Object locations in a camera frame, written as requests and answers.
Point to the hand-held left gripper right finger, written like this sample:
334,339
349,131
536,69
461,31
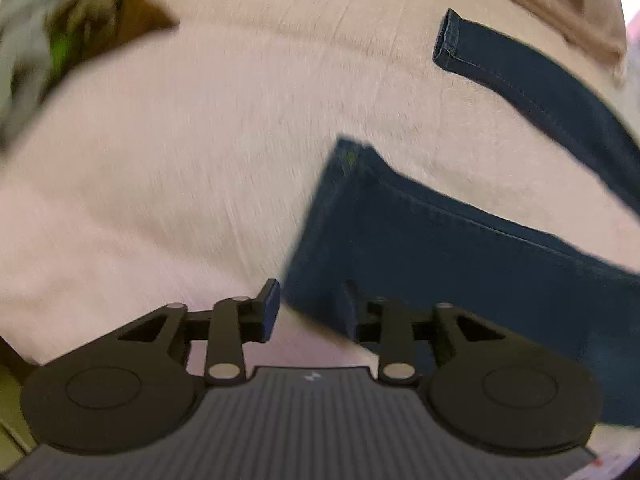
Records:
396,332

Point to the beige brown blanket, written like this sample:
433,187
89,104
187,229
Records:
575,15

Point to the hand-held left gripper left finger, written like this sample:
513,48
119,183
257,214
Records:
270,307

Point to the dark blue denim pants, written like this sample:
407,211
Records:
425,240

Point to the pale pink textured bedspread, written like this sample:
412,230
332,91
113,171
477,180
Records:
175,160

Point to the grey green cloth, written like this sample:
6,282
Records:
45,25

